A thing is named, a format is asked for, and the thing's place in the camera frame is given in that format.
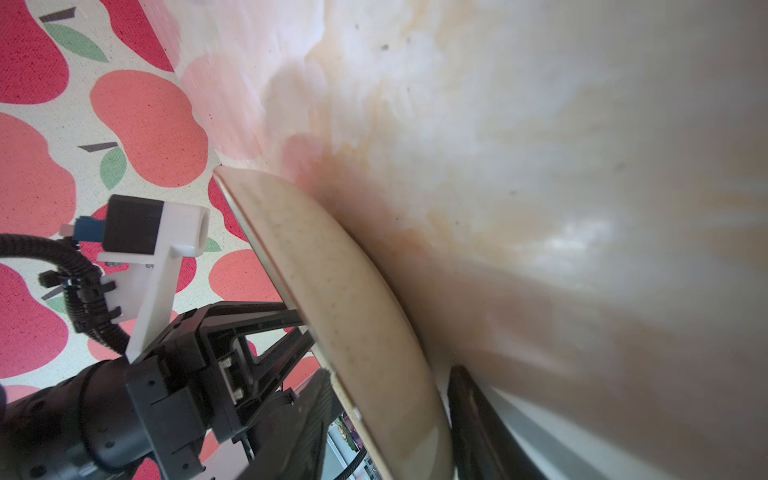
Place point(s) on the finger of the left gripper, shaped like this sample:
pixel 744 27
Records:
pixel 252 324

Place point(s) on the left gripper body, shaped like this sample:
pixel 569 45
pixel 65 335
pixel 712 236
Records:
pixel 105 422

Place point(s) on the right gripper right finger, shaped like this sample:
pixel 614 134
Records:
pixel 483 448

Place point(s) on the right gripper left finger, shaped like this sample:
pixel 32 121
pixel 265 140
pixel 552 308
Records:
pixel 289 442

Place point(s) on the beige bamboo pattern plate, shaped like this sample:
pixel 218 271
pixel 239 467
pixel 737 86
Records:
pixel 361 333

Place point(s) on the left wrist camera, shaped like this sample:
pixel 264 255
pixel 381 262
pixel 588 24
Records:
pixel 151 238

